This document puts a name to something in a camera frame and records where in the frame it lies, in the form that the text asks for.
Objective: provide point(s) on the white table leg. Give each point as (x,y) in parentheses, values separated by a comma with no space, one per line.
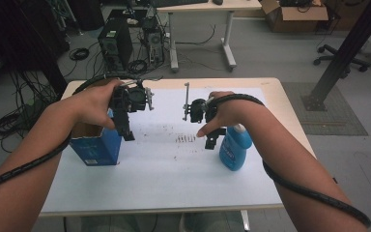
(245,222)

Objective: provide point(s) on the black computer mouse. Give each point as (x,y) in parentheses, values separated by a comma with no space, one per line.
(217,2)

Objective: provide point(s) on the person's left hand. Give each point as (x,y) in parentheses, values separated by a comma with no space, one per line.
(90,103)

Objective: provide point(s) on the black office chair base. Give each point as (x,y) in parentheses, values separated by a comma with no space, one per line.
(338,58)

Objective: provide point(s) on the black keyboard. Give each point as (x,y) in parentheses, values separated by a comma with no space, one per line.
(177,2)

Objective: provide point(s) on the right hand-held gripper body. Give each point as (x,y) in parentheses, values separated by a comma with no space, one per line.
(199,111)

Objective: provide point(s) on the grey floor mat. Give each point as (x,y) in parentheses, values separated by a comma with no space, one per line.
(331,116)

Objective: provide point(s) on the dark curtain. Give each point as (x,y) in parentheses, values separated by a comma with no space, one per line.
(16,38)

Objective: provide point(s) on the open brown cardboard box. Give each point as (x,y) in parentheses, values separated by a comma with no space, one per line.
(293,17)

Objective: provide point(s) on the black metal pillar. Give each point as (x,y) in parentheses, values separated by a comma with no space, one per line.
(344,51)

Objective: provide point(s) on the small computer tower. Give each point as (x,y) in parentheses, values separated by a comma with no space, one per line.
(154,40)

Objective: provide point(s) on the white paper sheet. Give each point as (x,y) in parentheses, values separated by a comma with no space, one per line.
(174,180)

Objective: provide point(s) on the white office desk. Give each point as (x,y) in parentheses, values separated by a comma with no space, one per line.
(206,6)

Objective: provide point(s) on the large black computer tower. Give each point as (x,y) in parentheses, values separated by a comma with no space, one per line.
(114,42)

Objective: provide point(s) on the blue cardboard box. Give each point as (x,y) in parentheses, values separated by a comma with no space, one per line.
(99,150)

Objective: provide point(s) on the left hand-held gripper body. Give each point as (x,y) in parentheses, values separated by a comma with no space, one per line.
(132,98)

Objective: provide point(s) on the blue detergent bottle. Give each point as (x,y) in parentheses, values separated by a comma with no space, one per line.
(233,153)

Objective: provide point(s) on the person's right hand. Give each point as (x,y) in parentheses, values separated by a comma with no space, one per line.
(233,112)

